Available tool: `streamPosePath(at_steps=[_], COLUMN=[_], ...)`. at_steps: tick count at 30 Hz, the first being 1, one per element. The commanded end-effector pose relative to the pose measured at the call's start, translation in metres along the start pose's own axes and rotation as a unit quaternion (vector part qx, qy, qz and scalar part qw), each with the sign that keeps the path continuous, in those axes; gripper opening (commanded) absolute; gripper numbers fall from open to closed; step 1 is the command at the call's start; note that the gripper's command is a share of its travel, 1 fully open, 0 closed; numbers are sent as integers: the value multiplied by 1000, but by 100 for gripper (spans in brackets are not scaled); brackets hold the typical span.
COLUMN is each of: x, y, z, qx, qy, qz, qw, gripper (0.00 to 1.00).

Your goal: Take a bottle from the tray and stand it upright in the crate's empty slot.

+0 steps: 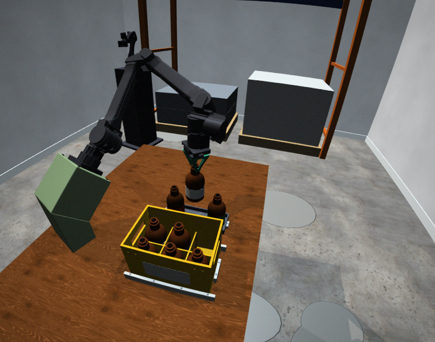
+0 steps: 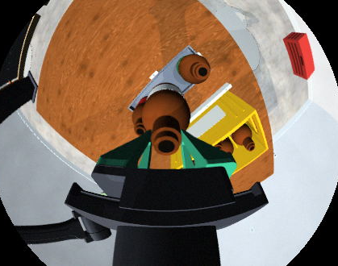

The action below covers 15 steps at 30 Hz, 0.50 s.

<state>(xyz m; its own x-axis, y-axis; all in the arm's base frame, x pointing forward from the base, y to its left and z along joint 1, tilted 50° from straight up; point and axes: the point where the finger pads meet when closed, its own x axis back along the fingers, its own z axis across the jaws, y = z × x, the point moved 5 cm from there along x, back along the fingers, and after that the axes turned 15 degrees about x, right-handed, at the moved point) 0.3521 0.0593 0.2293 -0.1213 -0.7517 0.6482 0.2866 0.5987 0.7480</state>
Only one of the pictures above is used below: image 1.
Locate brown bottle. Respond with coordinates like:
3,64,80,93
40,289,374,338
169,222,191,250
187,248,209,265
162,242,184,260
136,237,158,253
146,217,167,245
207,193,226,225
166,185,185,212
186,165,205,203

